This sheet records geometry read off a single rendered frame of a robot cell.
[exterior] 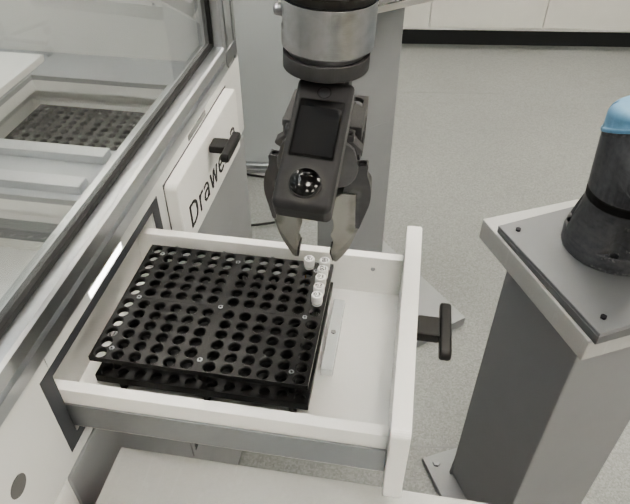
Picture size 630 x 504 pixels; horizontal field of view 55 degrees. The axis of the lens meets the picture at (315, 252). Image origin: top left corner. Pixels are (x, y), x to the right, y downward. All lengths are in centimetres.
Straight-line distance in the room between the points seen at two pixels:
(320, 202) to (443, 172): 211
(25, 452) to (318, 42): 43
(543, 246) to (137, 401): 64
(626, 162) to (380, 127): 82
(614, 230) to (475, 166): 172
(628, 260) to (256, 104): 169
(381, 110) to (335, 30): 109
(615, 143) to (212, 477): 64
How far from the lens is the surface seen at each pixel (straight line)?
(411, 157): 263
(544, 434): 115
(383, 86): 153
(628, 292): 95
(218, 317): 66
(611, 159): 90
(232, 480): 71
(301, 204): 46
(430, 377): 177
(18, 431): 60
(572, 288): 93
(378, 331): 73
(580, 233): 96
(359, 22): 48
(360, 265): 74
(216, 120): 95
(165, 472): 73
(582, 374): 105
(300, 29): 48
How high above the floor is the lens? 138
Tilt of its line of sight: 41 degrees down
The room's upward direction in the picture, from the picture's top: straight up
